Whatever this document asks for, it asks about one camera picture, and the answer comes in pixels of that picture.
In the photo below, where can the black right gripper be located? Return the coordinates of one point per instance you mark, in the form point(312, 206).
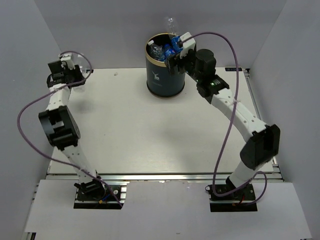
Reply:
point(176, 61)

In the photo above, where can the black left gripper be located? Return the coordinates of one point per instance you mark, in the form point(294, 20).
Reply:
point(77, 71)

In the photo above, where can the pepsi label clear bottle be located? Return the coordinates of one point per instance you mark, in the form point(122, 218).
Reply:
point(168, 51)

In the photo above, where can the clear bottle blue label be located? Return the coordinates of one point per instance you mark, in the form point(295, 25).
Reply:
point(156, 51)

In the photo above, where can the clear unlabelled plastic bottle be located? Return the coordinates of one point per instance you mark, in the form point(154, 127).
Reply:
point(171, 26)

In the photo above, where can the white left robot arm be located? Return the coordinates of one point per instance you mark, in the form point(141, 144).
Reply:
point(62, 130)

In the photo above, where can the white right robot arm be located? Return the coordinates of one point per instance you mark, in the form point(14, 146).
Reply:
point(261, 140)

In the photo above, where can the dark blue gold-rimmed bin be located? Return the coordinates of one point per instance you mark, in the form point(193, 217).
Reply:
point(158, 80)

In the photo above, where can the blue corner sticker right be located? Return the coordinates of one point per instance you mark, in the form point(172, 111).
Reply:
point(233, 69)

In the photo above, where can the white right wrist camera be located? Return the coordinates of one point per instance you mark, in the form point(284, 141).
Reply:
point(188, 43)

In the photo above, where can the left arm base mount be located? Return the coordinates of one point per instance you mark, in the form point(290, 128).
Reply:
point(97, 196)

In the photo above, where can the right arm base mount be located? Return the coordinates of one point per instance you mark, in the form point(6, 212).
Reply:
point(235, 202)

